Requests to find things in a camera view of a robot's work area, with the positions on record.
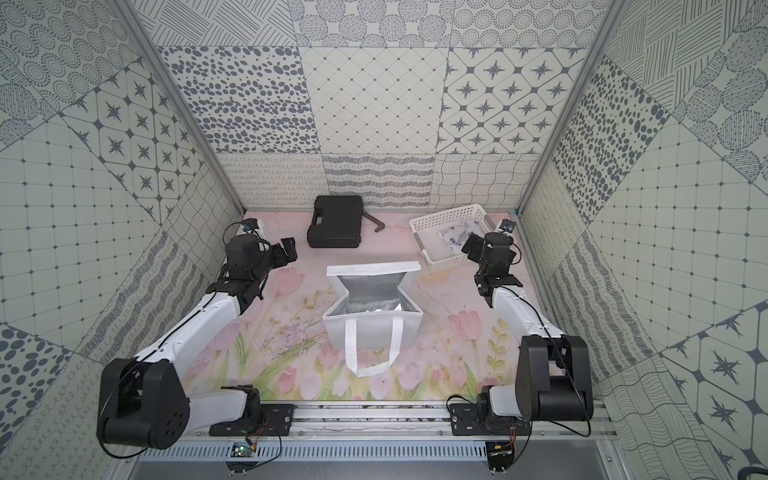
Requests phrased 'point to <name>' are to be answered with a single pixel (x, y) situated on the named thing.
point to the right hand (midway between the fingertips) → (487, 244)
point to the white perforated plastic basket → (427, 229)
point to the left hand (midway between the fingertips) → (275, 238)
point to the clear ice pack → (457, 236)
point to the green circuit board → (241, 450)
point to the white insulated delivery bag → (371, 316)
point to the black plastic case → (337, 222)
